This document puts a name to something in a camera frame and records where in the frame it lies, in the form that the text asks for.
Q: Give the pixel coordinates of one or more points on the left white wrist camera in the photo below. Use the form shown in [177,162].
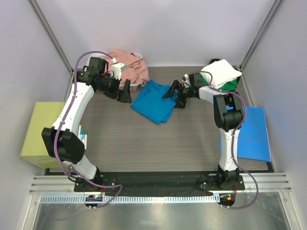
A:
[117,68]

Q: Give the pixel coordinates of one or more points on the white plastic basket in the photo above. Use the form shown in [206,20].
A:
[133,87]

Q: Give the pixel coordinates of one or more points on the black folded t shirt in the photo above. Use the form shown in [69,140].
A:
[214,60]

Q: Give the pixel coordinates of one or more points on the yellow green box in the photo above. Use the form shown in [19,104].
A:
[34,150]

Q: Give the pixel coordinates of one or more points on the white marker pens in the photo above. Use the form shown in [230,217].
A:
[83,136]

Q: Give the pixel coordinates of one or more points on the aluminium rail frame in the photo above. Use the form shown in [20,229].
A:
[56,184]

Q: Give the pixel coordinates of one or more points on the white folded t shirt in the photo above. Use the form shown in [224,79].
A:
[219,73]

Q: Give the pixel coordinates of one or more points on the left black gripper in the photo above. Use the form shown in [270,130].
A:
[123,96]

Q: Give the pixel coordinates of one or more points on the blue folder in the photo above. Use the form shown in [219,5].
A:
[253,141]

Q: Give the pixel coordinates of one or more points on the white slotted cable duct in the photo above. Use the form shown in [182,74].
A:
[96,199]

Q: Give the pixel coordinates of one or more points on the pink t shirt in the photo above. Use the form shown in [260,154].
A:
[134,67]

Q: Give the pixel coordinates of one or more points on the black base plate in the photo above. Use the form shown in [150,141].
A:
[166,184]

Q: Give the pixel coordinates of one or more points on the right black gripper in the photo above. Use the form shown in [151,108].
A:
[181,103]

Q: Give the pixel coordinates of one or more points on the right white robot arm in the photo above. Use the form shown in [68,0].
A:
[229,115]

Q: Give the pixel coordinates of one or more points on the green folded t shirt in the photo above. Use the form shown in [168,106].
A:
[228,87]

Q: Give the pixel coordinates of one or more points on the blue t shirt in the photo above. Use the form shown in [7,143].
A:
[150,104]

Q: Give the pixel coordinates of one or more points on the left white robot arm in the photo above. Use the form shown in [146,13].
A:
[62,139]

